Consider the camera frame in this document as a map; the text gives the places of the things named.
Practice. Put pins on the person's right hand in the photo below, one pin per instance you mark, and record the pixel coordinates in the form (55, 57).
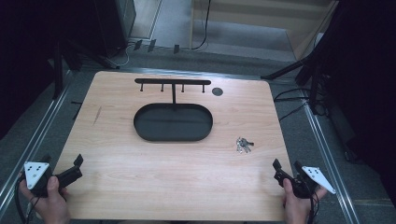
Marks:
(295, 208)

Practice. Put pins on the black curtain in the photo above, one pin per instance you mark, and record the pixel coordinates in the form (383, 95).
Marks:
(367, 77)
(28, 46)

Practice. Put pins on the black key rack with tray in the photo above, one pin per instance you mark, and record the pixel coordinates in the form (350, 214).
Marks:
(173, 123)

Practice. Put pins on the black metal stand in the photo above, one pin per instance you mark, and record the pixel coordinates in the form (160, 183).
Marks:
(58, 68)

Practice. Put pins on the black tape piece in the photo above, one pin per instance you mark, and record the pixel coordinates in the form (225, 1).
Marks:
(151, 45)
(176, 48)
(138, 44)

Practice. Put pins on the metal floor rail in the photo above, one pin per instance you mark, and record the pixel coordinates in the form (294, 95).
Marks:
(34, 143)
(327, 155)

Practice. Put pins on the black round table grommet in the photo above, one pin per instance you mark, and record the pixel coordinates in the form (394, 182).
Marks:
(217, 91)

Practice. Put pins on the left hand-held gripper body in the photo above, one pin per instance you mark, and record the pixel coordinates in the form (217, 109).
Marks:
(36, 174)

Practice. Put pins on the black cabinet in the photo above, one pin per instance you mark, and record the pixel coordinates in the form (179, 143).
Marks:
(115, 25)

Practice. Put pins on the black tripod stand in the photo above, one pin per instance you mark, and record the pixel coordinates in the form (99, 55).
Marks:
(313, 81)

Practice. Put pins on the black tape strip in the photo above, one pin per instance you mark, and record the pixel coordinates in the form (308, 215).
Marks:
(76, 110)

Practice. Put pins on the bunch of silver keys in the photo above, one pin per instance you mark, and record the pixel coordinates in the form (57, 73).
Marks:
(243, 145)

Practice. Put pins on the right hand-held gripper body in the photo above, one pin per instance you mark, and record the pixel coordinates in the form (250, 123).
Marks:
(318, 179)

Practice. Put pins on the person's left hand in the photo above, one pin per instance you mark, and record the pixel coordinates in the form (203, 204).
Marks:
(51, 205)

